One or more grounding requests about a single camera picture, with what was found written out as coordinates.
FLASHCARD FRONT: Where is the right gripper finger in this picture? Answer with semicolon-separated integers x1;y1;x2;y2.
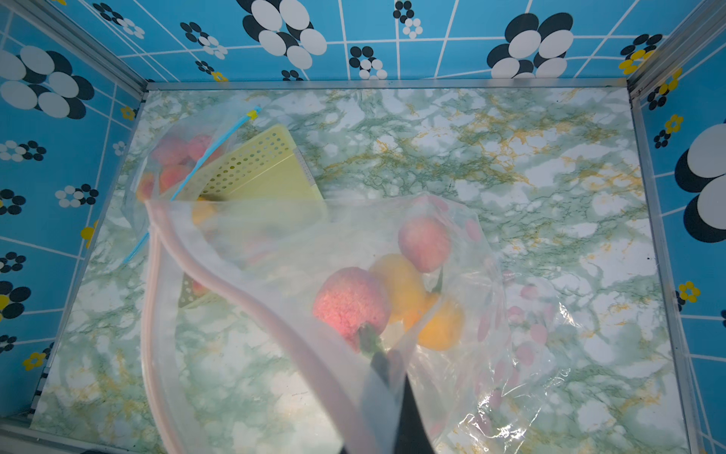
393;378;434;454

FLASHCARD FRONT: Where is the pale green plastic basket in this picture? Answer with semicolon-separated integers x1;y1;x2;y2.
178;123;329;310

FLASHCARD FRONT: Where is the pink red peach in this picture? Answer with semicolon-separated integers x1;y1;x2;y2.
186;134;220;166

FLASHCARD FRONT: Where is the clear zip-top bag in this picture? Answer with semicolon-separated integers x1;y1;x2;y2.
122;100;262;263

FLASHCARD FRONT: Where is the yellow peach with leaf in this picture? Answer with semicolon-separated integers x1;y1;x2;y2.
403;271;465;352

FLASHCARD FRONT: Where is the plain yellow peach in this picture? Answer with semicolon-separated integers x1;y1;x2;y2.
369;253;427;325

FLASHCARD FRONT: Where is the pink peach centre back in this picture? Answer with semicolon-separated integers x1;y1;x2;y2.
312;267;391;352

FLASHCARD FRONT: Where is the pink peach right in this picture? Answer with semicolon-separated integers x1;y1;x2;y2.
398;216;452;274

